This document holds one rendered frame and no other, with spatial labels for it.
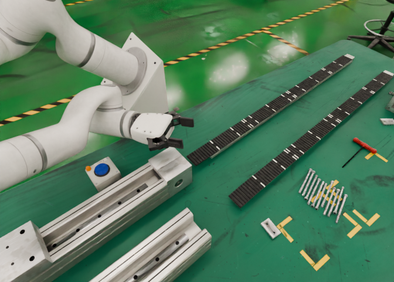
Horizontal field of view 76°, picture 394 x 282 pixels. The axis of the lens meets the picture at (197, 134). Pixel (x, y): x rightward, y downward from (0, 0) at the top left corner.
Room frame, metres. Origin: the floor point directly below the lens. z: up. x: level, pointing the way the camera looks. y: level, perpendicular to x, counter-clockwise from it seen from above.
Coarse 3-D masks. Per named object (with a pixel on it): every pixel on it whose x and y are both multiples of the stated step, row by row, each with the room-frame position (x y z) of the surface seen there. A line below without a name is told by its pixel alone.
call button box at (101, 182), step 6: (102, 162) 0.46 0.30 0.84; (108, 162) 0.46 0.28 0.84; (108, 168) 0.44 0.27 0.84; (114, 168) 0.44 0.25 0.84; (90, 174) 0.42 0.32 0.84; (96, 174) 0.42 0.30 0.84; (108, 174) 0.42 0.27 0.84; (114, 174) 0.42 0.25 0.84; (120, 174) 0.43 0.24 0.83; (96, 180) 0.40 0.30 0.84; (102, 180) 0.40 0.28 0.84; (108, 180) 0.40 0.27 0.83; (114, 180) 0.41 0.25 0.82; (96, 186) 0.38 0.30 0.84; (102, 186) 0.39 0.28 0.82
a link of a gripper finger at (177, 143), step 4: (168, 140) 0.44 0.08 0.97; (172, 140) 0.44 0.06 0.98; (176, 140) 0.43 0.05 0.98; (180, 140) 0.43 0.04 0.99; (160, 144) 0.43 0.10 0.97; (164, 144) 0.43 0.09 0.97; (168, 144) 0.43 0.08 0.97; (172, 144) 0.43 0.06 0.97; (176, 144) 0.43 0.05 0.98; (180, 144) 0.43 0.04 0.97; (180, 148) 0.43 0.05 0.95
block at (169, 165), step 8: (160, 152) 0.48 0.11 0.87; (168, 152) 0.48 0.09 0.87; (176, 152) 0.48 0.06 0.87; (152, 160) 0.45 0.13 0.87; (160, 160) 0.45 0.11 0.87; (168, 160) 0.45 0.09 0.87; (176, 160) 0.45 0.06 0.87; (184, 160) 0.45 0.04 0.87; (160, 168) 0.42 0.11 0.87; (168, 168) 0.42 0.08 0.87; (176, 168) 0.42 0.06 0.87; (184, 168) 0.42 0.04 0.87; (160, 176) 0.40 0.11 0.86; (168, 176) 0.39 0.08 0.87; (176, 176) 0.39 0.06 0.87; (184, 176) 0.41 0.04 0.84; (168, 184) 0.38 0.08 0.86; (176, 184) 0.39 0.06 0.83; (184, 184) 0.41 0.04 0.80; (168, 192) 0.37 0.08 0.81; (176, 192) 0.39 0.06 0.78
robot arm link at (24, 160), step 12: (0, 144) 0.31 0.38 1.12; (12, 144) 0.32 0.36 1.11; (24, 144) 0.32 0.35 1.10; (0, 156) 0.28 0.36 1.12; (12, 156) 0.29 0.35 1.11; (24, 156) 0.30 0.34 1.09; (36, 156) 0.31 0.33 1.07; (0, 168) 0.26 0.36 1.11; (12, 168) 0.27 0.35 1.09; (24, 168) 0.28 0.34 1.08; (36, 168) 0.30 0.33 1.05; (0, 180) 0.24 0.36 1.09; (12, 180) 0.26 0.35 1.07
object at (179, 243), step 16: (176, 224) 0.26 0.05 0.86; (192, 224) 0.27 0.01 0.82; (144, 240) 0.22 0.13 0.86; (160, 240) 0.22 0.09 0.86; (176, 240) 0.23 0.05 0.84; (192, 240) 0.22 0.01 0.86; (208, 240) 0.22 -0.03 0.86; (128, 256) 0.18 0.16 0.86; (144, 256) 0.19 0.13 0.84; (160, 256) 0.19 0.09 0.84; (176, 256) 0.18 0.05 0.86; (192, 256) 0.19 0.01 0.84; (112, 272) 0.15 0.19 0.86; (128, 272) 0.16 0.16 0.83; (144, 272) 0.15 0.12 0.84; (160, 272) 0.15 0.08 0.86; (176, 272) 0.16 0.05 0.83
